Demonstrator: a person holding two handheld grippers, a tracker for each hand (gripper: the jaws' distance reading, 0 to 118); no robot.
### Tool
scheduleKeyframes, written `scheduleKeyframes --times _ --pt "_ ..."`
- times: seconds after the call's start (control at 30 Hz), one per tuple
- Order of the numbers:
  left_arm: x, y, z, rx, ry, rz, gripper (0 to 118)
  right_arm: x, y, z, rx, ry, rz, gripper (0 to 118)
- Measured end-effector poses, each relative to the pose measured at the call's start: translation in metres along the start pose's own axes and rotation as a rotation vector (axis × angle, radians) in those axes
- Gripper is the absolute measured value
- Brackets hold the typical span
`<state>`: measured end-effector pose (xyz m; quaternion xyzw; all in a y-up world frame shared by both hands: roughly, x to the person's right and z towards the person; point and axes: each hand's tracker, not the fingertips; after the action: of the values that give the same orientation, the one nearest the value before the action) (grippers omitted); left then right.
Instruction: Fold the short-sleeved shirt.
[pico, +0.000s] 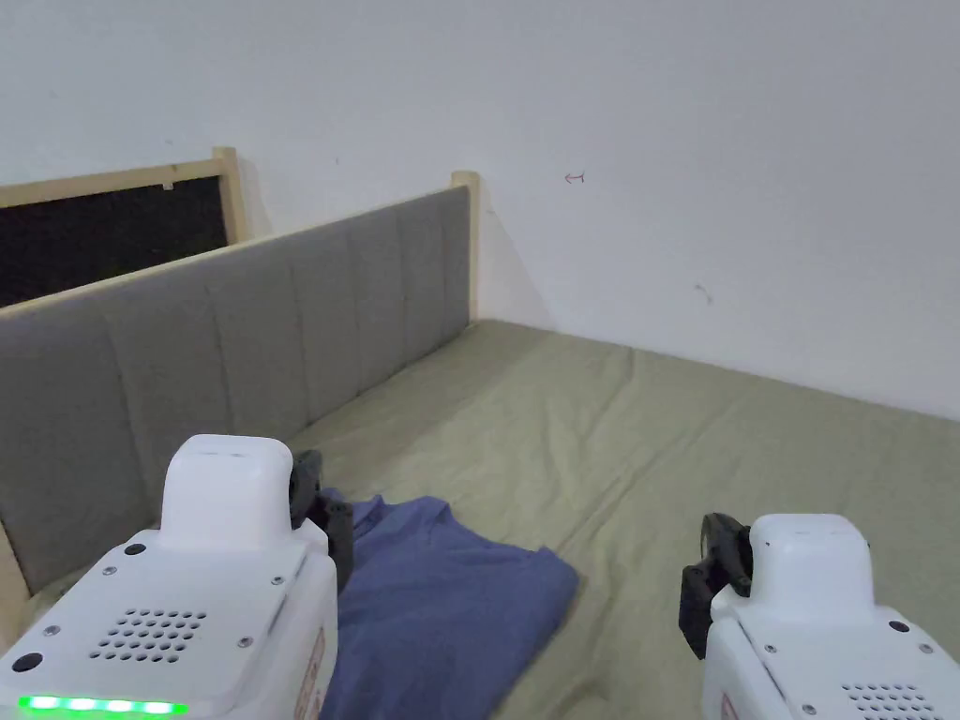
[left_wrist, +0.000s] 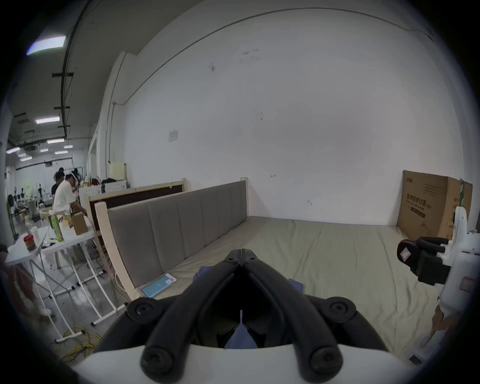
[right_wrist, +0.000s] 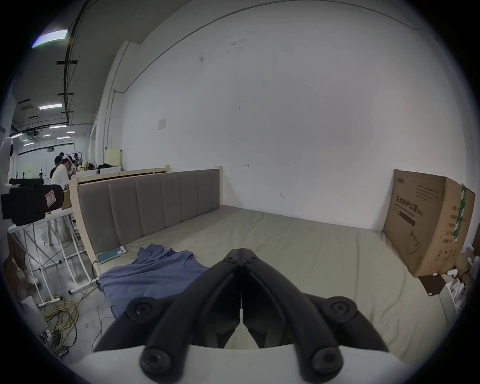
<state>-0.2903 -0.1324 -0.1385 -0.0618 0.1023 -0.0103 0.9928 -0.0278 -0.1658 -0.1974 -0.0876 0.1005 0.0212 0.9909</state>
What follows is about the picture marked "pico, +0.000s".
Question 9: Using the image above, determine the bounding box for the blue shirt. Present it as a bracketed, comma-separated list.
[318, 487, 583, 720]

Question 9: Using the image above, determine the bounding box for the wooden framed black panel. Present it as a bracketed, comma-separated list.
[0, 146, 250, 309]

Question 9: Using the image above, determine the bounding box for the bed with pale green sheet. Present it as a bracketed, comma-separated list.
[283, 318, 960, 720]

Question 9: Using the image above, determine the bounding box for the grey padded headboard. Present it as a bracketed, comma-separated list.
[0, 171, 482, 648]

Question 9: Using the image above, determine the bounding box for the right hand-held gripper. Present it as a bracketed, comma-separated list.
[678, 511, 960, 720]

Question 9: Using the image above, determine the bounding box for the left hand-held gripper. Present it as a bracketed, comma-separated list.
[0, 434, 355, 720]

